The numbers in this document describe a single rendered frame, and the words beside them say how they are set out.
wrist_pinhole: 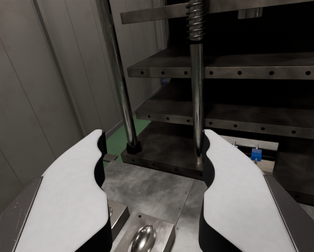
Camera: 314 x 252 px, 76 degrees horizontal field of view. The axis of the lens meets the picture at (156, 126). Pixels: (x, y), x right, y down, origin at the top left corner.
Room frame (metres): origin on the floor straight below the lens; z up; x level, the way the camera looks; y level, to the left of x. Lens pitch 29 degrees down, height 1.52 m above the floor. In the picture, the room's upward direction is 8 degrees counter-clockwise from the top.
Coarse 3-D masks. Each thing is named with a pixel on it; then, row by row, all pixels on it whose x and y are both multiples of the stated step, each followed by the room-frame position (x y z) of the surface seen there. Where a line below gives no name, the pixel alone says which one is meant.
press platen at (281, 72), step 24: (168, 48) 1.49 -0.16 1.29; (216, 48) 1.25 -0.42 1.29; (240, 48) 1.15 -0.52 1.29; (264, 48) 1.07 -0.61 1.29; (288, 48) 1.00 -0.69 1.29; (312, 48) 0.93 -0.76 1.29; (144, 72) 1.02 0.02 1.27; (168, 72) 0.96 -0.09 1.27; (216, 72) 0.85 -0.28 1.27; (240, 72) 0.83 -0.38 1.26; (264, 72) 0.76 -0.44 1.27; (288, 72) 0.72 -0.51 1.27; (312, 72) 0.68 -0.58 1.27
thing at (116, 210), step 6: (108, 204) 0.58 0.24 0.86; (114, 204) 0.58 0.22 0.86; (120, 204) 0.57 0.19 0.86; (114, 210) 0.55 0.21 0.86; (120, 210) 0.55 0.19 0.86; (126, 210) 0.55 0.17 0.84; (114, 216) 0.52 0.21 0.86; (120, 216) 0.52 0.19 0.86; (126, 216) 0.55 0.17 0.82; (114, 222) 0.50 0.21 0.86; (120, 222) 0.51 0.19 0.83; (114, 228) 0.48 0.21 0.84; (120, 228) 0.51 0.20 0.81; (114, 234) 0.47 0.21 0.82
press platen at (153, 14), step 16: (208, 0) 0.89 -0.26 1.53; (224, 0) 0.87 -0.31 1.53; (240, 0) 0.84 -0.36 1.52; (256, 0) 0.81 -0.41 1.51; (272, 0) 0.79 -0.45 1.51; (288, 0) 0.76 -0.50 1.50; (304, 0) 0.74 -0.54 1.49; (128, 16) 1.08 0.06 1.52; (144, 16) 1.03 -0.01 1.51; (160, 16) 1.00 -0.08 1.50; (176, 16) 0.96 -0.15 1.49
